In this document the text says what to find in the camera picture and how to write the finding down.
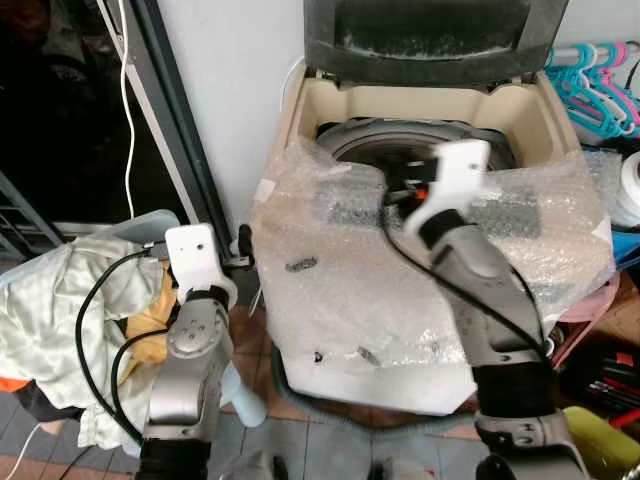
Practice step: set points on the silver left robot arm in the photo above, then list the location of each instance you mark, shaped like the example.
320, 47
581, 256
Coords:
192, 370

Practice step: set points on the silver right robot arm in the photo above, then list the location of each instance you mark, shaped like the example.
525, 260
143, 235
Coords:
490, 300

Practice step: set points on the beige top-load washing machine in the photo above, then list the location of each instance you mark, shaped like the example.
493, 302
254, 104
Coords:
420, 102

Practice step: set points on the teal plastic clothes hanger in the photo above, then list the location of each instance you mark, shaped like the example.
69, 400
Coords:
585, 100

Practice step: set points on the pink plastic clothes hanger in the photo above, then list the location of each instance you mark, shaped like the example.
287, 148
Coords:
622, 85

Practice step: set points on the clear bubble wrap sheet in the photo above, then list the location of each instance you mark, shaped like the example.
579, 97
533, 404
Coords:
340, 290

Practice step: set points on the light blue laundry basket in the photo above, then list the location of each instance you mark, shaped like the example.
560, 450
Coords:
130, 222

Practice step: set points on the yellow cloth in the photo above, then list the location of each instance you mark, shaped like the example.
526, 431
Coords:
150, 320

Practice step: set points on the dark grey washer lid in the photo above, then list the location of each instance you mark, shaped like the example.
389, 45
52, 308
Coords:
430, 35

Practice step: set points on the blue plastic basin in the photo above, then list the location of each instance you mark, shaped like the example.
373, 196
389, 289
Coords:
627, 248

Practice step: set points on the white jar with green lid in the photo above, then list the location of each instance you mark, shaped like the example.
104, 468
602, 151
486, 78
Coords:
630, 190

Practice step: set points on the pink plastic basin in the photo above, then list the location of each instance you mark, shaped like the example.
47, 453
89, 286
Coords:
590, 310

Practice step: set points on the black case with red labels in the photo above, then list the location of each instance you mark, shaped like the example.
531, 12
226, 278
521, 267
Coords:
605, 375

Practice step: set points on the orange cloth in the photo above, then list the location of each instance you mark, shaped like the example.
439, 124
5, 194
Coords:
12, 384

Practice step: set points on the yellow-green plastic bin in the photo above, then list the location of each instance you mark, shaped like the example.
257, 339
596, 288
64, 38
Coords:
605, 445

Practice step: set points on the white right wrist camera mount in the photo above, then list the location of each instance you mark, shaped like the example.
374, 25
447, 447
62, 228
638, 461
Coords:
458, 180

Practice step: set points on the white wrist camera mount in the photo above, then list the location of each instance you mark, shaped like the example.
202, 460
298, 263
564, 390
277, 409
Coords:
458, 180
193, 255

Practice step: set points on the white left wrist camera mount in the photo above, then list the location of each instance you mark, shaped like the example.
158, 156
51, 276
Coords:
193, 255

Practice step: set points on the dark grey door frame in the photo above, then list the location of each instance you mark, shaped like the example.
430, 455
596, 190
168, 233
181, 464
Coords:
175, 110

